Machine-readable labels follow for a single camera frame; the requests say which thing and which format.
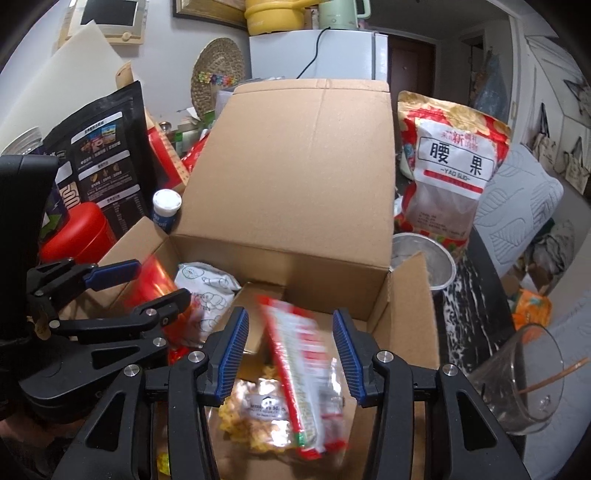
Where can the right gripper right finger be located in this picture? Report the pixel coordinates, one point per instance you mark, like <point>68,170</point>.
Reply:
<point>380,380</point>

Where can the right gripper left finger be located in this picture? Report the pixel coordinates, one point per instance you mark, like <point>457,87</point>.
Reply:
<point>201,380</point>

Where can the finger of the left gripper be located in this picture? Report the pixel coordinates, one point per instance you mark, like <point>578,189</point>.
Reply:
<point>156,314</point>
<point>68,277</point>

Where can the red white striped snack packet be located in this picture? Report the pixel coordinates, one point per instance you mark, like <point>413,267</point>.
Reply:
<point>309,376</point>

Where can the white bread snack packet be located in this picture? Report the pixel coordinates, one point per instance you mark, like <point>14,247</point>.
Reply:
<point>214,291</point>

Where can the red candy packet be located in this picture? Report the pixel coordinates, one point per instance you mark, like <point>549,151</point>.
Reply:
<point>152,283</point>

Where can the red cylindrical canister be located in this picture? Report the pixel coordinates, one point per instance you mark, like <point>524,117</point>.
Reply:
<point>86,237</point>

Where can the yellow crisps clear packet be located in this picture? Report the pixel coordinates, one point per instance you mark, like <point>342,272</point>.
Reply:
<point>256,414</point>

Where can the small white cap bottle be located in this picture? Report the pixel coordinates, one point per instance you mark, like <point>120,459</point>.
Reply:
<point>166,203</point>

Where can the black snack pouch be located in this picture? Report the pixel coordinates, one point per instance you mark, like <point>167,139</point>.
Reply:
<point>105,158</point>

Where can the glass mug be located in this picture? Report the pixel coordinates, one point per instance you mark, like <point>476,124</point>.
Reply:
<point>523,382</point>

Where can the brown cardboard box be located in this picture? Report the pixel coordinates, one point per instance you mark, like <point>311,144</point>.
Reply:
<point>293,195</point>

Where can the white foam board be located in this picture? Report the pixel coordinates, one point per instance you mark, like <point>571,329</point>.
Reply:
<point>81,71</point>

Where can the cashew nut bag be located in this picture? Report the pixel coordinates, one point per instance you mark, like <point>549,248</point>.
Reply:
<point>453,152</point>

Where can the light blue cushion far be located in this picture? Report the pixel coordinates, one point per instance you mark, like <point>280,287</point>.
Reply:
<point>517,202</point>

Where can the woven straw fan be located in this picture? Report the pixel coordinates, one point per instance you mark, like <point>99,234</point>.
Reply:
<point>219,65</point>

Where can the framed picture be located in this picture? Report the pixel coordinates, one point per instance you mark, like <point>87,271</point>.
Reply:
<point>225,13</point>

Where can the white mini fridge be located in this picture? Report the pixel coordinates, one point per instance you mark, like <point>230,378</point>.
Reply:
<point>329,54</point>

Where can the yellow pot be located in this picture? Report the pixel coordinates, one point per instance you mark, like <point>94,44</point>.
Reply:
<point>265,17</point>

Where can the green electric kettle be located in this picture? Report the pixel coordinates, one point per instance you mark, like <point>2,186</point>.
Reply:
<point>343,14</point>

